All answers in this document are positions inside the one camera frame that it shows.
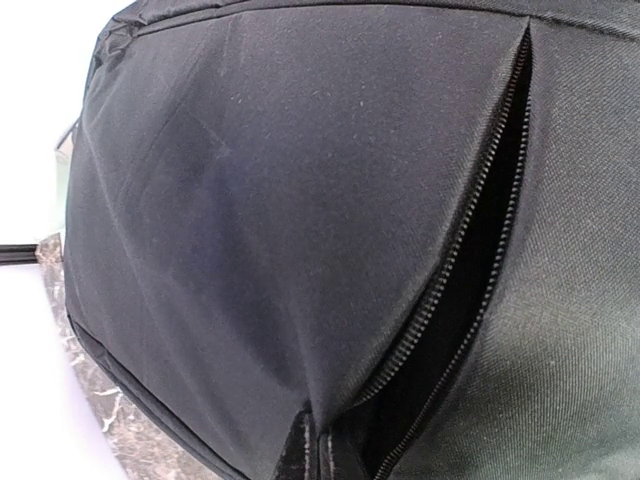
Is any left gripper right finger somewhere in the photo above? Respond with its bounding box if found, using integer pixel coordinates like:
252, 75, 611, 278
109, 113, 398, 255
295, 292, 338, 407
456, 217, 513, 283
319, 430, 365, 480

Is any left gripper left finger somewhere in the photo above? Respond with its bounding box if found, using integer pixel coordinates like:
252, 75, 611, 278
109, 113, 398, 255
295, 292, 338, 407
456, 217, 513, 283
277, 408, 318, 480

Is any black student bag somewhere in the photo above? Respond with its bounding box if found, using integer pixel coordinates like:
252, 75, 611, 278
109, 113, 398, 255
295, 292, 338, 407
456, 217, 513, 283
64, 1, 639, 479

